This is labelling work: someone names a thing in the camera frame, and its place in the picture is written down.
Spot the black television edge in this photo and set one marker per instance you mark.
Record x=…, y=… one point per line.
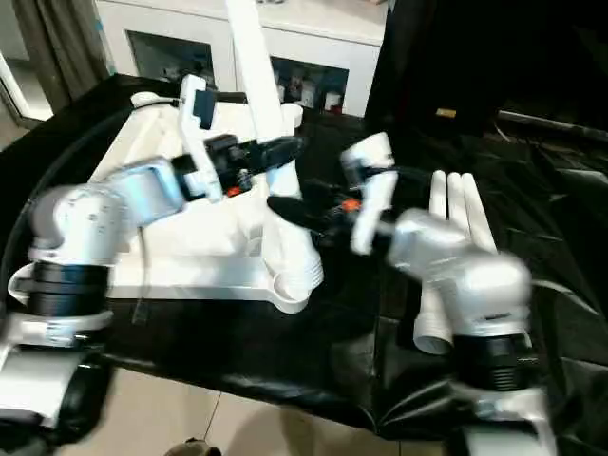
x=556, y=124

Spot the black plastic mat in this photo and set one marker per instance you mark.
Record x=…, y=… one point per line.
x=546, y=214

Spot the white glass-door cabinet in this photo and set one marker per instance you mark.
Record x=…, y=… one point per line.
x=332, y=47

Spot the white mug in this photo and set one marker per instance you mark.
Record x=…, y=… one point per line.
x=334, y=101

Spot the white plastic table top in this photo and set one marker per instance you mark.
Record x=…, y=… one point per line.
x=199, y=247

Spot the white plastic table leg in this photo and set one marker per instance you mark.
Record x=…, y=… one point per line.
x=456, y=199
x=256, y=85
x=477, y=214
x=438, y=190

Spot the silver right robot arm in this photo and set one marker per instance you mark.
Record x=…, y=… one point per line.
x=475, y=285

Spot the grey curtain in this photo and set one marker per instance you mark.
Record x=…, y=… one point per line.
x=66, y=43

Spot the black speaker box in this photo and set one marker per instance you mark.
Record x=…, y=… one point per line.
x=427, y=57

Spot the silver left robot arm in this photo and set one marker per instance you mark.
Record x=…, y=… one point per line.
x=81, y=223

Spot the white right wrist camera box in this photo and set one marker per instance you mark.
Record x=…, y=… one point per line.
x=375, y=190

